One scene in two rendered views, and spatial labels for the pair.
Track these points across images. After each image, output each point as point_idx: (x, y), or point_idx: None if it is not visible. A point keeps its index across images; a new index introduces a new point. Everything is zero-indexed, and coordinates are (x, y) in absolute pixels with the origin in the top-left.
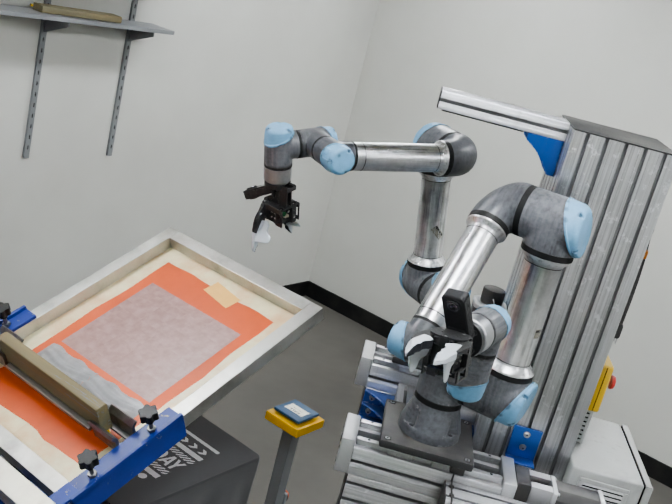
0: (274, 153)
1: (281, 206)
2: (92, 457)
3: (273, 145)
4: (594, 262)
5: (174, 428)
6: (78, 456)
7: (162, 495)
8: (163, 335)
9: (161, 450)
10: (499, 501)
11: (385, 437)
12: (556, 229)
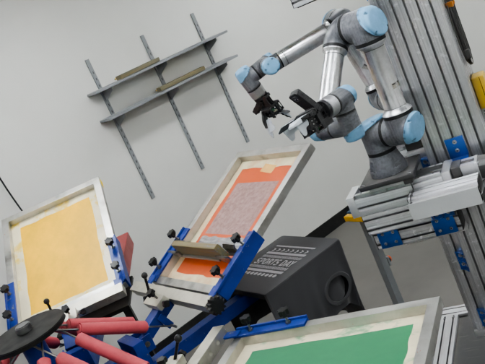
0: (245, 84)
1: (269, 107)
2: (215, 268)
3: (242, 80)
4: (418, 28)
5: (254, 238)
6: (210, 271)
7: (284, 279)
8: (246, 203)
9: (253, 252)
10: (442, 184)
11: (361, 186)
12: (359, 28)
